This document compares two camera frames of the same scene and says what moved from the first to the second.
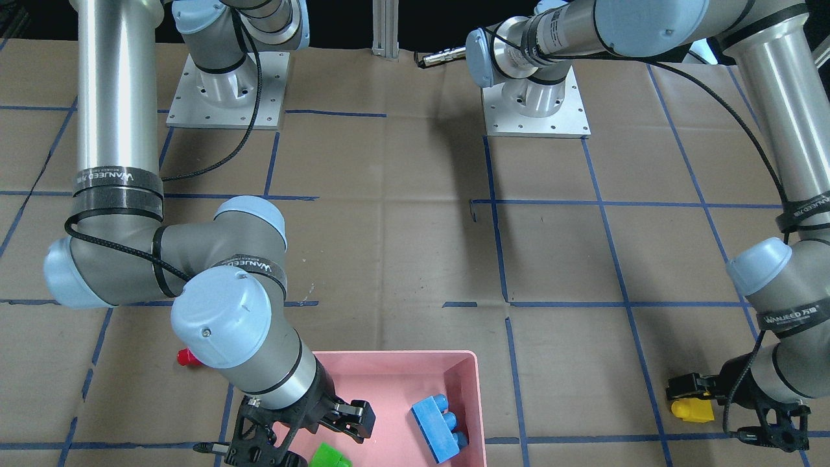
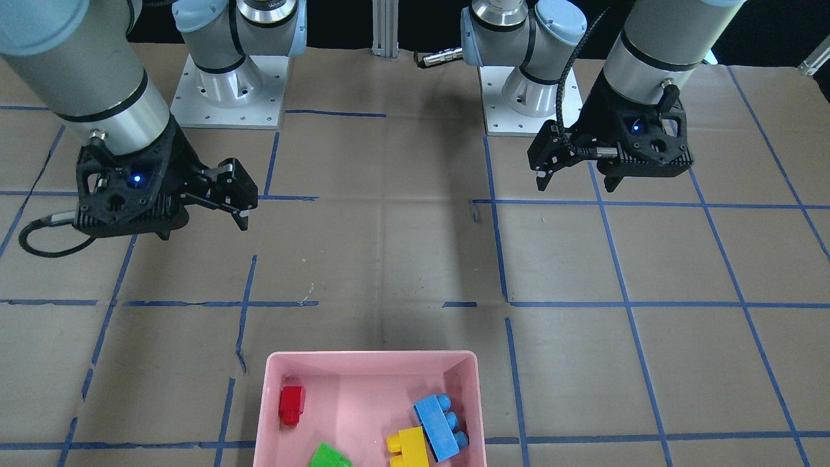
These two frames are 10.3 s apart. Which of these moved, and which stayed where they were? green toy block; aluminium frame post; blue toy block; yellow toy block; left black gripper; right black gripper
Moved: yellow toy block; right black gripper; left black gripper
Stayed: aluminium frame post; green toy block; blue toy block
